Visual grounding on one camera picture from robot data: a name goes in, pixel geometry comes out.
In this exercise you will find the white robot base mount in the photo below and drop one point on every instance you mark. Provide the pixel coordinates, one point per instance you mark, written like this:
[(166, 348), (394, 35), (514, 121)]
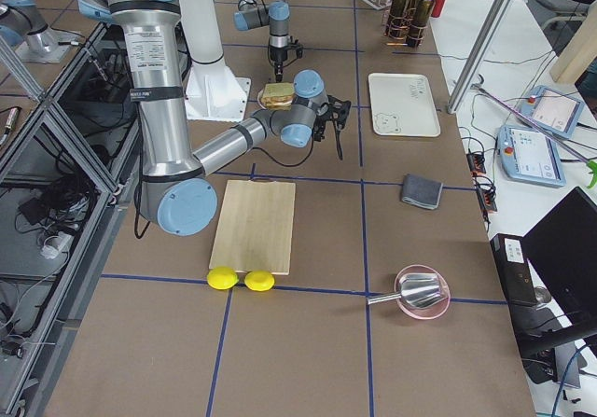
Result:
[(213, 92)]

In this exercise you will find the metal scoop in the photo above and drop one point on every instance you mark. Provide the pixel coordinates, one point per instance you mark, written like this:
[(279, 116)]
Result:
[(416, 290)]

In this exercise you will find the teach pendant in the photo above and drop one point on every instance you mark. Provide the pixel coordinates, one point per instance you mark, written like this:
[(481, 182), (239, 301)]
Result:
[(528, 156), (552, 110)]

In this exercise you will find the bread slice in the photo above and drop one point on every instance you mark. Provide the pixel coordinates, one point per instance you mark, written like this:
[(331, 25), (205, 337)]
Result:
[(279, 87), (277, 104)]

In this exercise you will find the yellow lemon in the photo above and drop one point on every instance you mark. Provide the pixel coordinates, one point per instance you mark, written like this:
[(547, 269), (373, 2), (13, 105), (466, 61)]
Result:
[(222, 278), (259, 281)]

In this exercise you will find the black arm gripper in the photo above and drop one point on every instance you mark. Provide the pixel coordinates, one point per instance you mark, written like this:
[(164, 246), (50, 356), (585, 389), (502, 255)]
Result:
[(320, 127), (278, 56)]

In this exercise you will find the pink bowl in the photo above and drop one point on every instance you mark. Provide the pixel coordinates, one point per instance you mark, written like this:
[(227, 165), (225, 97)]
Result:
[(433, 312)]

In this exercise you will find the teach pendant near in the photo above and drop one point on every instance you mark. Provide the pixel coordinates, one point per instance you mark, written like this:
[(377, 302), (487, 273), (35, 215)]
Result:
[(528, 156)]

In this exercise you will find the wooden cutting board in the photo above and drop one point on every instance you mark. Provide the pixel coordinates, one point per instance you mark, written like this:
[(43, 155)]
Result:
[(254, 230)]

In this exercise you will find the black monitor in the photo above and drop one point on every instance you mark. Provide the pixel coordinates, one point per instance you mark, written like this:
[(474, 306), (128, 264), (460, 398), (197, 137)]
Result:
[(562, 250)]

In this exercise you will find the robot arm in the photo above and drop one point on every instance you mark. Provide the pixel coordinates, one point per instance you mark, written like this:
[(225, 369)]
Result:
[(178, 152), (252, 14)]

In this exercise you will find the white round plate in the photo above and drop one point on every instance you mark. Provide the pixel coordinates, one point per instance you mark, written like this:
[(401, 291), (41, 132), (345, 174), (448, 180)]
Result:
[(274, 95)]

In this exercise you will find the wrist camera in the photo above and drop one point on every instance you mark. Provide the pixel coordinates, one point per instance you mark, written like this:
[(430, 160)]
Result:
[(298, 48)]

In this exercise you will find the copper wire bottle rack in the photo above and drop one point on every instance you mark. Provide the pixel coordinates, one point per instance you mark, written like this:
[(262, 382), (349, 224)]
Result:
[(405, 30)]

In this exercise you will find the teach pendant far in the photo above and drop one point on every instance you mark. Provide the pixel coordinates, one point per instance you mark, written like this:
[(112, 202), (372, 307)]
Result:
[(552, 110)]

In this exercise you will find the dark wine bottle lower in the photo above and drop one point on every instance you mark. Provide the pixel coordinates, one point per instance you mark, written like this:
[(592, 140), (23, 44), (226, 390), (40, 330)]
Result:
[(421, 14)]

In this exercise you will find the white bear tray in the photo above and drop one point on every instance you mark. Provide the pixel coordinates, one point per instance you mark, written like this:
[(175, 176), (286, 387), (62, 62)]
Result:
[(402, 105)]

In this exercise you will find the grey folded cloth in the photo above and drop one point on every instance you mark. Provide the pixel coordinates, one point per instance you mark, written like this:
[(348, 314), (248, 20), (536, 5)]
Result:
[(421, 192)]

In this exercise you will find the aluminium frame post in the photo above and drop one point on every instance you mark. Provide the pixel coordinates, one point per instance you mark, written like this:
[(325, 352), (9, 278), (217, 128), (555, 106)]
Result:
[(489, 28)]

